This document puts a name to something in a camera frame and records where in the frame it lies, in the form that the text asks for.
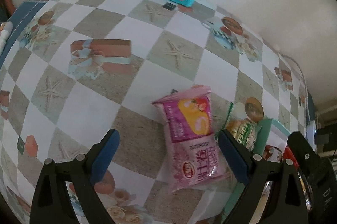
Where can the teal shallow cardboard tray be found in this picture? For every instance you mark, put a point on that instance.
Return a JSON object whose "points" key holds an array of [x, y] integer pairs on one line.
{"points": [[263, 134]]}

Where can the red-brown wooden frame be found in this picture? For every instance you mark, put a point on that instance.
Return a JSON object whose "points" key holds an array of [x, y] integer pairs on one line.
{"points": [[8, 2]]}

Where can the green white cake packet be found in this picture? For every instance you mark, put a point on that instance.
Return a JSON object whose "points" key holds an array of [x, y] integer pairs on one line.
{"points": [[243, 130]]}

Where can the pink cake roll packet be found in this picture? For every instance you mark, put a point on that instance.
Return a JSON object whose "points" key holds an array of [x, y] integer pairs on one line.
{"points": [[194, 139]]}

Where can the white handheld device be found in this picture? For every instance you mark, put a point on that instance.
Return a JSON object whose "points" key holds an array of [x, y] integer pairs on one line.
{"points": [[5, 31]]}

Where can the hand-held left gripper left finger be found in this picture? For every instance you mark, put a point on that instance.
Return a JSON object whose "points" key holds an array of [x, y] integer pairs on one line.
{"points": [[105, 158]]}

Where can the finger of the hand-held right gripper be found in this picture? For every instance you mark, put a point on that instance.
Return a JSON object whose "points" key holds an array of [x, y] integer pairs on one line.
{"points": [[302, 150]]}

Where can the red white milk snack packet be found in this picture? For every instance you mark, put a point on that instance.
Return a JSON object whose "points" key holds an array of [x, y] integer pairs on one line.
{"points": [[272, 152]]}

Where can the small black card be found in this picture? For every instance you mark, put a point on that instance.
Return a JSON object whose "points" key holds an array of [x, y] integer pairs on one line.
{"points": [[169, 6]]}

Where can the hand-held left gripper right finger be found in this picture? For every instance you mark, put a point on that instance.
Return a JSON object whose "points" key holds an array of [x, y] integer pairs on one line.
{"points": [[233, 158]]}

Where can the white power strip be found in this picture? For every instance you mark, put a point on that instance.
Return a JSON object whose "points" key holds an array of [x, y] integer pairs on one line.
{"points": [[310, 131]]}

